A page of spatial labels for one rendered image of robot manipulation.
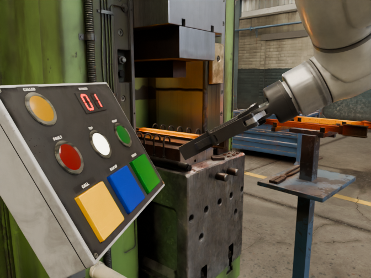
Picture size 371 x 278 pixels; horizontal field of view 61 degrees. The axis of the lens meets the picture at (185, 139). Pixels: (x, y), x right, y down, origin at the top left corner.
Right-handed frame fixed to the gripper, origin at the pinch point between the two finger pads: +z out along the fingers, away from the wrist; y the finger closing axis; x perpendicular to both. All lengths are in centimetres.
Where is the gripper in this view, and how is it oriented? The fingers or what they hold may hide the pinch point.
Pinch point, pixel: (196, 145)
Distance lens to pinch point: 65.0
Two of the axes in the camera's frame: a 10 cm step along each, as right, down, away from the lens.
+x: -4.9, -8.7, -0.5
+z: -8.4, 4.5, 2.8
